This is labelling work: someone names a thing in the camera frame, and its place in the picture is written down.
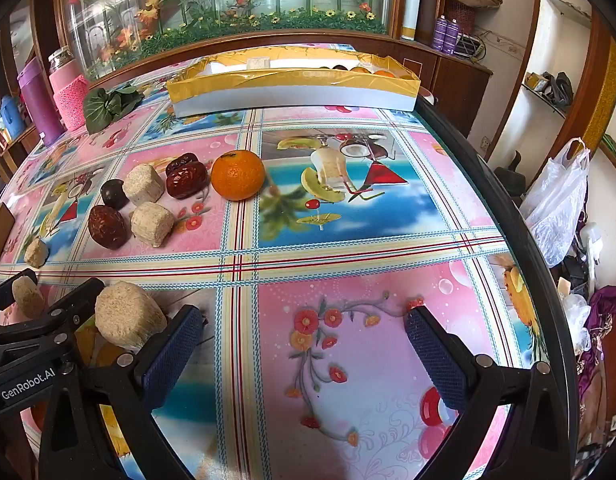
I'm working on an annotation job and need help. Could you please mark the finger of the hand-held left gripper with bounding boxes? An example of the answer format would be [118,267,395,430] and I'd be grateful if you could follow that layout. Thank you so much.
[0,277,105,356]
[0,269,39,313]

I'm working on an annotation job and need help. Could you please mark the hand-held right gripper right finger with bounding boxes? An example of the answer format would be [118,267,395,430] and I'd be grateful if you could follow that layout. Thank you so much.
[404,305,579,480]

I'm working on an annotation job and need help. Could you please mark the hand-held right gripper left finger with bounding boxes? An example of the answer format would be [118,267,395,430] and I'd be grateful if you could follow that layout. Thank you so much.
[38,304,209,480]

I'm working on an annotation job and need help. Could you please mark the beige pressed cake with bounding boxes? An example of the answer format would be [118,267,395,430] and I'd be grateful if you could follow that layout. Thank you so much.
[122,163,165,207]
[94,281,168,350]
[24,237,50,268]
[130,202,176,248]
[11,276,46,318]

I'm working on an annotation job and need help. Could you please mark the dried red date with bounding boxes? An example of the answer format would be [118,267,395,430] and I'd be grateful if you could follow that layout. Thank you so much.
[166,152,203,175]
[167,164,208,200]
[88,204,129,250]

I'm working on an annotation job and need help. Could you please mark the dark purple round fruit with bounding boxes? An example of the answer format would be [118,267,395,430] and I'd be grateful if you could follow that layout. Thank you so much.
[100,179,130,209]

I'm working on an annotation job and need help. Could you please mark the yellow and white box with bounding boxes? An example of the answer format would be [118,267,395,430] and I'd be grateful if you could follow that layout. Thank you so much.
[166,51,422,117]

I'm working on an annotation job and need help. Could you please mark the wooden counter cabinet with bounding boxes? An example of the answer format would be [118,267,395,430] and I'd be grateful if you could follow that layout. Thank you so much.
[0,125,41,186]

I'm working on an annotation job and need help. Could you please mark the blue thermos jug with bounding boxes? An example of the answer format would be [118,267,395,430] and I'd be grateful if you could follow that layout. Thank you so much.
[0,95,26,142]

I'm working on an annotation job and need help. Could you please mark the purple cloth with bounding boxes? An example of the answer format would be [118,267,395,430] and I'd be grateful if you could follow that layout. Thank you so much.
[578,285,616,401]

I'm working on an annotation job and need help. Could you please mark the purple thermos bottle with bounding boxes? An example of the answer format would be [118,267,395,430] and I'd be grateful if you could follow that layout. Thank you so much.
[16,56,65,147]

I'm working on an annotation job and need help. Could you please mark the white spray bottle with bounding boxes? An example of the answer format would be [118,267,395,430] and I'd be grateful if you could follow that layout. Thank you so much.
[580,222,603,266]

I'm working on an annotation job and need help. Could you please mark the pink knit-sleeved bottle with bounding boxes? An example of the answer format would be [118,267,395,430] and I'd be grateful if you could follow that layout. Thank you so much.
[48,46,91,132]

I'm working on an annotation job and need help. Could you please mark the white plastic bag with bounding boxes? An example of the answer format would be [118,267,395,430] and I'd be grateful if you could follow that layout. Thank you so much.
[519,137,591,268]

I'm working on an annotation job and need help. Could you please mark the black kettle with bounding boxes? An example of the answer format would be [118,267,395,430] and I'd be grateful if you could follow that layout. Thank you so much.
[493,150,526,196]

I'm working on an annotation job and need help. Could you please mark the green leaf bundle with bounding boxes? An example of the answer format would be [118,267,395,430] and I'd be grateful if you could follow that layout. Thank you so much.
[83,86,143,135]

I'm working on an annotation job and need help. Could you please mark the wooden side cabinet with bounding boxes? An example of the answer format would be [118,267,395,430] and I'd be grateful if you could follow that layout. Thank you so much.
[388,35,493,138]

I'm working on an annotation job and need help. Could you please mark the black items on shelf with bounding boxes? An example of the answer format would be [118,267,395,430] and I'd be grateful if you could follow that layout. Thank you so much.
[525,71,574,107]

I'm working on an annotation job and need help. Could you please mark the purple spray can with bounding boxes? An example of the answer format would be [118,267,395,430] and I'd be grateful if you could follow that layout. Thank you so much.
[445,19,463,56]
[433,16,451,53]

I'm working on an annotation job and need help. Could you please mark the red woven basket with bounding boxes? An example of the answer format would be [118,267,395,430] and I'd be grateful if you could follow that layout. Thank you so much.
[445,0,478,33]

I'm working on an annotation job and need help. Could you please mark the glass display with flowers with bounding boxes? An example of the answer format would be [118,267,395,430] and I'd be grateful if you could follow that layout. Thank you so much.
[55,0,406,83]

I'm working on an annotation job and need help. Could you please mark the white and gold pillar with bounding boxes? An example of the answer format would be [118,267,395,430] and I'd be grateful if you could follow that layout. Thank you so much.
[400,0,431,41]

